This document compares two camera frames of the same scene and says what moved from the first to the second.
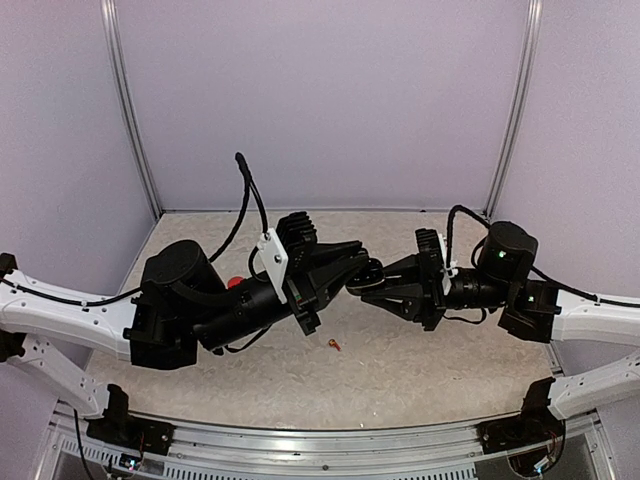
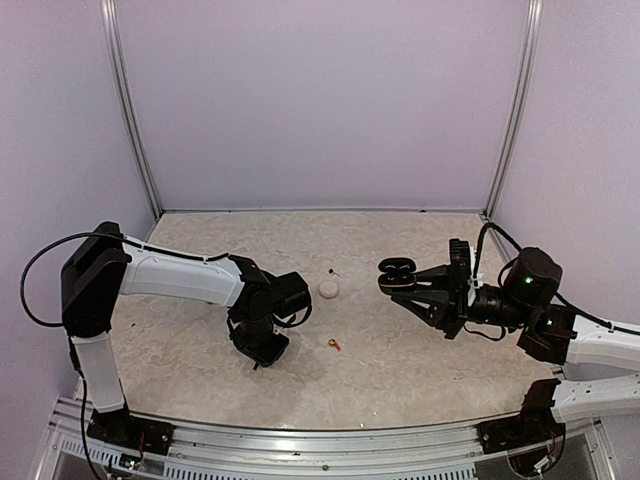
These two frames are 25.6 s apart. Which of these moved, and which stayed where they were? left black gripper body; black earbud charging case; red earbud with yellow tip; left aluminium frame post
Moved: left black gripper body; black earbud charging case
Stayed: left aluminium frame post; red earbud with yellow tip
